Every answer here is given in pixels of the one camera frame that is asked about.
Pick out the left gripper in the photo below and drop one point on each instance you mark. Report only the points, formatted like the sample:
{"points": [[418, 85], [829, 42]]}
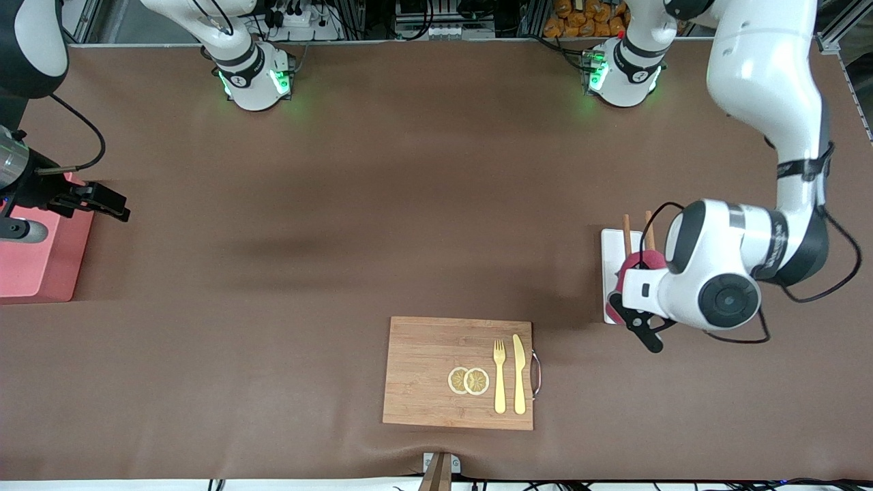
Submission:
{"points": [[642, 266]]}

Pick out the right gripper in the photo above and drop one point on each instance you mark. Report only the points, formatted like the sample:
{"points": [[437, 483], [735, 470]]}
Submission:
{"points": [[42, 185]]}

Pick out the red cloth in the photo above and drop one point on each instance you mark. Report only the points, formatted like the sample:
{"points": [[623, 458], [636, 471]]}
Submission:
{"points": [[648, 259]]}

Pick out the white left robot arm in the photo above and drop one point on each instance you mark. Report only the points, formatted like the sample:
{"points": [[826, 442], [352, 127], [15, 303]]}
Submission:
{"points": [[764, 82]]}

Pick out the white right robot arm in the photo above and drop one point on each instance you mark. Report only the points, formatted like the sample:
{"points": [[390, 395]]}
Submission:
{"points": [[34, 41]]}

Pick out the white rack tray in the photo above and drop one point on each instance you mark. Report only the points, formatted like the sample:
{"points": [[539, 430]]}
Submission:
{"points": [[612, 252]]}

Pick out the brown wooden rod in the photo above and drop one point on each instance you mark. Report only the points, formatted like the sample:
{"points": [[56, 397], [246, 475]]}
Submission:
{"points": [[649, 228], [627, 235]]}

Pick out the pink box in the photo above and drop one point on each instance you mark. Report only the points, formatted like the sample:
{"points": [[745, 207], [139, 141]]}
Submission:
{"points": [[41, 266]]}

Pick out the yellow knife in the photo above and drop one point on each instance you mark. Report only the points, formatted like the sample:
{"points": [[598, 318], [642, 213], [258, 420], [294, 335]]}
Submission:
{"points": [[520, 375]]}

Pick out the yellow fork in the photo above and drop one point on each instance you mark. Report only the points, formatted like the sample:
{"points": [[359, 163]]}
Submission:
{"points": [[500, 382]]}

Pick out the bamboo cutting board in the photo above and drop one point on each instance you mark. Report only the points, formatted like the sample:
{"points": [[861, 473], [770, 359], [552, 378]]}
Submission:
{"points": [[423, 368]]}

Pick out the wooden stick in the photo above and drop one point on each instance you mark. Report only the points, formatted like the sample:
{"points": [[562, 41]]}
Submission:
{"points": [[436, 477]]}

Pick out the white power strip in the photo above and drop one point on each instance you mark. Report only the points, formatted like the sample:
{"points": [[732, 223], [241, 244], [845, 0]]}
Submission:
{"points": [[460, 31], [294, 18]]}

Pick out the orange snack bag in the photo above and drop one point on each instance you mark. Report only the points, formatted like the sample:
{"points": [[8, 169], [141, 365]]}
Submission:
{"points": [[586, 17]]}

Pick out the gray metal bracket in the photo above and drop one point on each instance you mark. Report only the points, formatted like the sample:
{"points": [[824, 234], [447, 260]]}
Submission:
{"points": [[455, 464]]}

